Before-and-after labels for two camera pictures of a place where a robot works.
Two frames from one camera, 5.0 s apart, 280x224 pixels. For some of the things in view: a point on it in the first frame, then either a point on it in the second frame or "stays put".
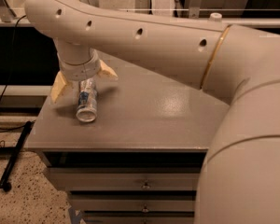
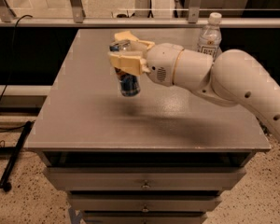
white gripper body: [78, 72] to [161, 63]
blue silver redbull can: [88, 100] to [130, 84]
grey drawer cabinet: [144, 159] stays put
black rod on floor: [5, 183] stays put
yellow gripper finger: [105, 70] to [128, 35]
